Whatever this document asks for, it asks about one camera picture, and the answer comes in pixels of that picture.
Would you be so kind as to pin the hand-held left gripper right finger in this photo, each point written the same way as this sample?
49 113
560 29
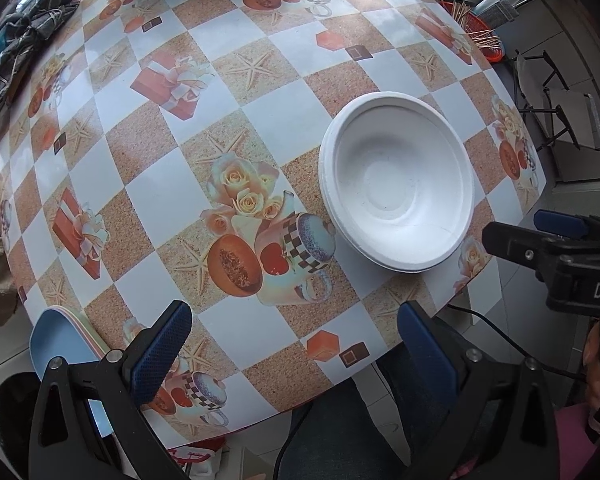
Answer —
427 355

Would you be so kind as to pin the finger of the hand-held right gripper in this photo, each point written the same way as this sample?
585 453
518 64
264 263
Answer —
555 221
520 247

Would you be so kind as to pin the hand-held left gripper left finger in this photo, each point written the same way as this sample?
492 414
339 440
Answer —
160 355

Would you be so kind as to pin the green plastic plate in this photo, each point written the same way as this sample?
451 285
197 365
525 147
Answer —
100 332

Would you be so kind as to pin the white paper plate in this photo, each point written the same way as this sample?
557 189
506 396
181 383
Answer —
380 262

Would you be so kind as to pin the blue plastic plate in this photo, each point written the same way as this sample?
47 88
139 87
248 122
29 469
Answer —
55 342

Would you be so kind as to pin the large white paper bowl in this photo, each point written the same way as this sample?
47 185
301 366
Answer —
395 185

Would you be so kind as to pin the person's right hand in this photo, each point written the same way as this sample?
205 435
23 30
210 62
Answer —
594 360

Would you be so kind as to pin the person's right leg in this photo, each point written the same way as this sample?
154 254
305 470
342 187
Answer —
395 385

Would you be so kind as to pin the person's leg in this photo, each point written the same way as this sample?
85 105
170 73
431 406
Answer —
395 385
330 435

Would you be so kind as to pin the white red-print container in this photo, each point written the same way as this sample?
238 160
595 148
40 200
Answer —
195 459

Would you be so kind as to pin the folding chair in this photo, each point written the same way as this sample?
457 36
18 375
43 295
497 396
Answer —
562 105

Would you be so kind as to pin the person's left leg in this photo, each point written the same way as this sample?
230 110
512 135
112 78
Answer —
330 435

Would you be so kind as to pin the pink garment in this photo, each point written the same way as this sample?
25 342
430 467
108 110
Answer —
572 435

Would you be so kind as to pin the red basket of wooden sticks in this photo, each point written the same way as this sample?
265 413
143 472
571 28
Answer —
475 30

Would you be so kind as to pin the checkered printed tablecloth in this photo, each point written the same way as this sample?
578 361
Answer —
230 110

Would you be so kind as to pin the plaid cloth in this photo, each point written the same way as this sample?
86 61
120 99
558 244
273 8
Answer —
20 55

